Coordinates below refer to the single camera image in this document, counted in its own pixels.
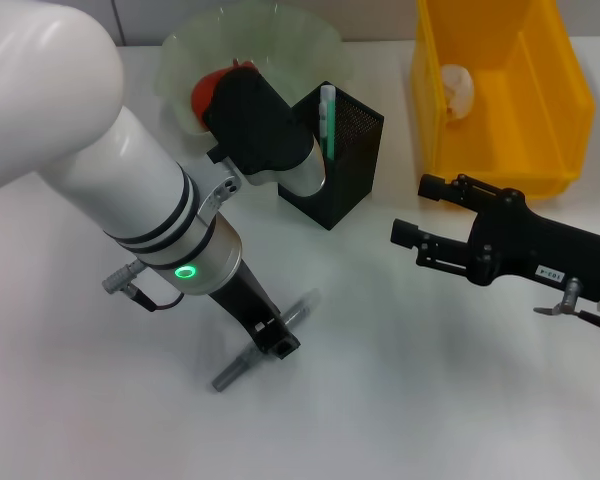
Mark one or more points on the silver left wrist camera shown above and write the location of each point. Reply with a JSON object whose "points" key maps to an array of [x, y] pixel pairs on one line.
{"points": [[260, 130]]}

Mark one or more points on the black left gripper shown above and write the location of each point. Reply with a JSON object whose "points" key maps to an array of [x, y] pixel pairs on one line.
{"points": [[242, 300]]}

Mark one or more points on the white paper ball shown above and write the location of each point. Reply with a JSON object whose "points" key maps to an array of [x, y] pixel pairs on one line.
{"points": [[457, 92]]}

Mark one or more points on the green utility knife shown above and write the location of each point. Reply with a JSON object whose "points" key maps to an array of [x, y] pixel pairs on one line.
{"points": [[328, 120]]}

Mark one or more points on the yellow plastic bin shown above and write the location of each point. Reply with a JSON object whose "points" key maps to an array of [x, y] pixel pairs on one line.
{"points": [[520, 110]]}

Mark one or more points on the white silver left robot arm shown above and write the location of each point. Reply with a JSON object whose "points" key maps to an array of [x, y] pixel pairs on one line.
{"points": [[105, 165]]}

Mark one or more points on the reddish orange fruit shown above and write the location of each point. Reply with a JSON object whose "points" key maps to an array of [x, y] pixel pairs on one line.
{"points": [[202, 95]]}

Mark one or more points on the black mesh pen holder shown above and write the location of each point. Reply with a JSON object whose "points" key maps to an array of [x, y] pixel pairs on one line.
{"points": [[350, 175]]}

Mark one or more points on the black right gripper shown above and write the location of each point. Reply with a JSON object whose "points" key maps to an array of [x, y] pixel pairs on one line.
{"points": [[545, 250]]}

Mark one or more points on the green glass fruit plate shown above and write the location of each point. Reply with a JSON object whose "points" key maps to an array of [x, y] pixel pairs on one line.
{"points": [[300, 50]]}

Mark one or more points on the grey marker pen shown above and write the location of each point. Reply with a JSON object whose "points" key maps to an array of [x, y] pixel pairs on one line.
{"points": [[300, 310]]}

